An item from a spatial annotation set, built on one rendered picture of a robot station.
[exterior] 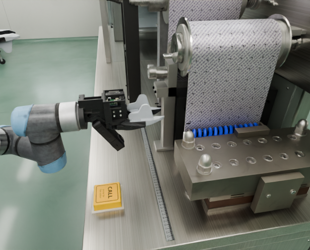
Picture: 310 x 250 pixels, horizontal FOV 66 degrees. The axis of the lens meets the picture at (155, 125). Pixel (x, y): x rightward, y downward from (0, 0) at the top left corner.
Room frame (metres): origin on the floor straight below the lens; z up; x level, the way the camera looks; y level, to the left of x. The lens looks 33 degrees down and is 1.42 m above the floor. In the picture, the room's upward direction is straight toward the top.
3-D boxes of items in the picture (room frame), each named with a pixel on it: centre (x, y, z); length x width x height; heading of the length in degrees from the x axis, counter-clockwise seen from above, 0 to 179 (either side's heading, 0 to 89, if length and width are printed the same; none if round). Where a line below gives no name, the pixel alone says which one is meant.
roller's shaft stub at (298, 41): (0.68, -0.36, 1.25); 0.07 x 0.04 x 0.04; 100
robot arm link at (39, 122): (0.50, 0.29, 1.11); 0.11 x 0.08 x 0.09; 100
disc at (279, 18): (0.67, -0.32, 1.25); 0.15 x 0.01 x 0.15; 10
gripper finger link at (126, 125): (0.51, 0.07, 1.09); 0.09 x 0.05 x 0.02; 91
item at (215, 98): (0.59, -0.20, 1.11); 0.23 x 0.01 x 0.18; 100
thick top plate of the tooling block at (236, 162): (0.48, -0.26, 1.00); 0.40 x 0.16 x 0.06; 100
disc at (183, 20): (0.63, -0.07, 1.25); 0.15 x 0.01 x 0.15; 10
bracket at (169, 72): (0.65, -0.03, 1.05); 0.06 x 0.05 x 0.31; 100
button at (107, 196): (0.43, 0.13, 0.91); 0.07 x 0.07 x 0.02; 10
